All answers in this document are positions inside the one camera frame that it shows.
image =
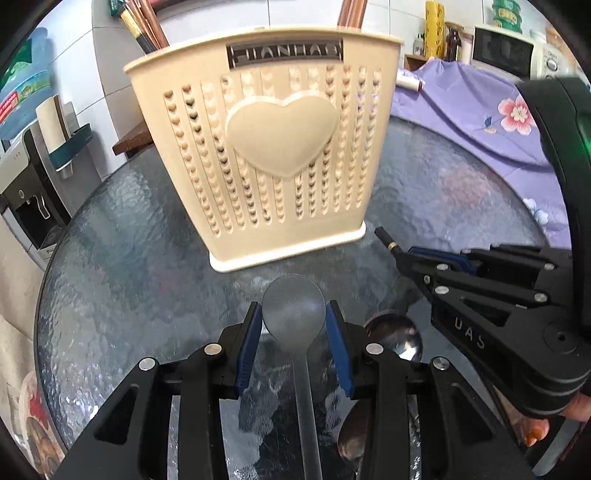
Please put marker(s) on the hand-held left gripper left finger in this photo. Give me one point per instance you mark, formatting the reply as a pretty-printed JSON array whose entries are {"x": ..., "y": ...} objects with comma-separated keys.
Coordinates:
[{"x": 247, "y": 350}]

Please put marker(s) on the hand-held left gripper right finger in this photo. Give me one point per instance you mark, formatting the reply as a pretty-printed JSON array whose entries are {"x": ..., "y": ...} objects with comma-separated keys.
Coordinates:
[{"x": 341, "y": 350}]

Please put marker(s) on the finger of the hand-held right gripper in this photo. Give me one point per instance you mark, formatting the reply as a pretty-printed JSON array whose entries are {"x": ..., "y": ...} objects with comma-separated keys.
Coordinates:
[
  {"x": 461, "y": 288},
  {"x": 443, "y": 258}
]

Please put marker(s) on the translucent grey plastic spoon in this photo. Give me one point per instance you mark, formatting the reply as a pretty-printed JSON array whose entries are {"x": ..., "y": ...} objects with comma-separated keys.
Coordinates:
[{"x": 293, "y": 314}]

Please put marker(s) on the black chopstick with gold band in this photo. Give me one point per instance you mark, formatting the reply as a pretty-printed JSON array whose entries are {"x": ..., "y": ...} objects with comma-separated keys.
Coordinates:
[
  {"x": 138, "y": 32},
  {"x": 385, "y": 237}
]

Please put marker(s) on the beige plastic utensil holder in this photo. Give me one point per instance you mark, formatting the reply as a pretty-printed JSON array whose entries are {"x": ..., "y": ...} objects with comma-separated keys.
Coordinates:
[{"x": 277, "y": 134}]

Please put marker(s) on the brown chopstick pair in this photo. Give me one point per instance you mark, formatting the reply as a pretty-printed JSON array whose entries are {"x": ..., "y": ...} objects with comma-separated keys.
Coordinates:
[{"x": 147, "y": 25}]

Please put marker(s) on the person's right hand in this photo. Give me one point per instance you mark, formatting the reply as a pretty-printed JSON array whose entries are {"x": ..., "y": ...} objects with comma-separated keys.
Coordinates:
[{"x": 535, "y": 431}]

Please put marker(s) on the round metal spoon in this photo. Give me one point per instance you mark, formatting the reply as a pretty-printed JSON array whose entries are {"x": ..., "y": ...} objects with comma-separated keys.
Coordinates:
[{"x": 397, "y": 332}]

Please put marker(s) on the long metal spoon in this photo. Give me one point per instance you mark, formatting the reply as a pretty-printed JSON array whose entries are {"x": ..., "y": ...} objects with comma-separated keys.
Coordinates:
[{"x": 351, "y": 438}]

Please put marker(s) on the purple floral cloth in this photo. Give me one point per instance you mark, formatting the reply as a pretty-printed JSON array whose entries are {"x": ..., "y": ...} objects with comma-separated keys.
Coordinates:
[{"x": 461, "y": 120}]

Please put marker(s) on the brown glass bottle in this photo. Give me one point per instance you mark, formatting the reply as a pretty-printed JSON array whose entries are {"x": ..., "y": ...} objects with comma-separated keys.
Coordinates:
[{"x": 453, "y": 44}]

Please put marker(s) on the small white bottle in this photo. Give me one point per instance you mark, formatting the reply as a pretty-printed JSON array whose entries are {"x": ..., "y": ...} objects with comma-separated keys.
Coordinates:
[{"x": 419, "y": 45}]

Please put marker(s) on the white microwave oven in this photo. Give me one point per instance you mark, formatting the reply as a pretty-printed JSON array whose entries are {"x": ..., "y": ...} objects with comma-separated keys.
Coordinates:
[{"x": 503, "y": 50}]

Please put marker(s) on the round fan with red print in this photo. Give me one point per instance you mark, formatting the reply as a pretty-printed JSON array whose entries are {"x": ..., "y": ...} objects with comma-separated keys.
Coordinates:
[{"x": 41, "y": 429}]

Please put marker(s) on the beige hanging cloth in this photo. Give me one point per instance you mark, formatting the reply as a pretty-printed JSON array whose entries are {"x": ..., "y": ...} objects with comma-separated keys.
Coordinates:
[{"x": 18, "y": 332}]

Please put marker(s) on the dark wooden counter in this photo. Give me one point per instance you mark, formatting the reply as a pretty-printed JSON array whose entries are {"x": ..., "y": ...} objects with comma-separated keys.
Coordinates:
[{"x": 134, "y": 141}]

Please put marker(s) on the stack of green containers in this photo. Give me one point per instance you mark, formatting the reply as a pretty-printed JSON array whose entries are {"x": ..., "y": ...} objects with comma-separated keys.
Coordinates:
[{"x": 506, "y": 16}]

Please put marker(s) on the grey water dispenser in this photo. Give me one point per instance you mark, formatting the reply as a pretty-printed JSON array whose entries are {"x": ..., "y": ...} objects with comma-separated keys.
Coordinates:
[{"x": 32, "y": 212}]

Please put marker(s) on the white paper cup tube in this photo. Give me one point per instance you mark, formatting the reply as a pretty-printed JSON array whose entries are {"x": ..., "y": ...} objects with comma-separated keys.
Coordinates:
[{"x": 50, "y": 122}]

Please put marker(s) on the blue water bottle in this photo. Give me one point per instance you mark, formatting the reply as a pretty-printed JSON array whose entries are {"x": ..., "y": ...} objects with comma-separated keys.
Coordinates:
[{"x": 23, "y": 87}]

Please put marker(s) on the green hanging packet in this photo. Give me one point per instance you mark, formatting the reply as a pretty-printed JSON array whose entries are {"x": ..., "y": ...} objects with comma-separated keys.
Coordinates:
[{"x": 114, "y": 7}]

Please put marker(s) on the teal plastic wall holder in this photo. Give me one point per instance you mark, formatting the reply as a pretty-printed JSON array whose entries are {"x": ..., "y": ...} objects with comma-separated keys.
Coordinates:
[{"x": 74, "y": 145}]

